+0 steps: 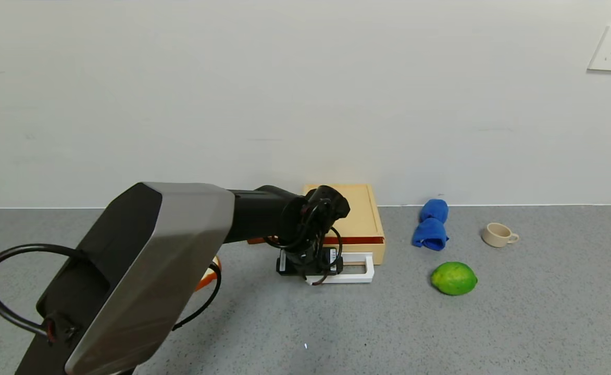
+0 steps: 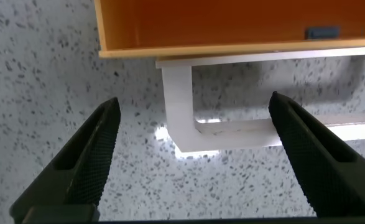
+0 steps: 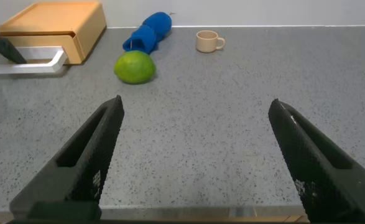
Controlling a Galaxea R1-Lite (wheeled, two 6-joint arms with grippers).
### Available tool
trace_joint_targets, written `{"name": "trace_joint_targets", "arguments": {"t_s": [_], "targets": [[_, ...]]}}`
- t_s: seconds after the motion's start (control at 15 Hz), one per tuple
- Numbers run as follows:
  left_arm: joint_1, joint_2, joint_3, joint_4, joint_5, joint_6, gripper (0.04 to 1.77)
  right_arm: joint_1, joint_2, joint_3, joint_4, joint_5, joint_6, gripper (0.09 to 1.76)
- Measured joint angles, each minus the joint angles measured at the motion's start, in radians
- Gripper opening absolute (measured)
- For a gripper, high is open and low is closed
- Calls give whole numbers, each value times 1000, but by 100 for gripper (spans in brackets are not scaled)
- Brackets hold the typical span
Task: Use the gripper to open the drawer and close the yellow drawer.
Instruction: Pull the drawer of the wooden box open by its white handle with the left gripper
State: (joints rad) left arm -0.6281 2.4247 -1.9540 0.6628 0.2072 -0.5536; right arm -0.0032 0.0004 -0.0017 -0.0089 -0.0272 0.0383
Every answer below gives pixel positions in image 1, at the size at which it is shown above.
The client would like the blue rolled towel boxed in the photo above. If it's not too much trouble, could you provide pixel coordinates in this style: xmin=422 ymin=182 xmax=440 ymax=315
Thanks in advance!
xmin=412 ymin=199 xmax=450 ymax=252

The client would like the beige cup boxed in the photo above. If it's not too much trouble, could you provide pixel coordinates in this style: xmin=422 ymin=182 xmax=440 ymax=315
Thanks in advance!
xmin=481 ymin=222 xmax=520 ymax=248

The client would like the yellow drawer cabinet housing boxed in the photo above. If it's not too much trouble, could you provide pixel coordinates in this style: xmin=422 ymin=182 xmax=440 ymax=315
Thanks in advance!
xmin=303 ymin=183 xmax=386 ymax=245

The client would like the green lime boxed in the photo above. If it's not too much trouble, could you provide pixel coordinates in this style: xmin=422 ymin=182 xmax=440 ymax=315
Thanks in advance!
xmin=430 ymin=261 xmax=478 ymax=296

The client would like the white bread slice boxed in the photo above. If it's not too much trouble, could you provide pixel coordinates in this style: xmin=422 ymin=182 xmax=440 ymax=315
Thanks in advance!
xmin=195 ymin=255 xmax=223 ymax=292

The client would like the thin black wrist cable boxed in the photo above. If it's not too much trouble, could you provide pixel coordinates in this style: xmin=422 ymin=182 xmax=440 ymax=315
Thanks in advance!
xmin=265 ymin=201 xmax=344 ymax=286

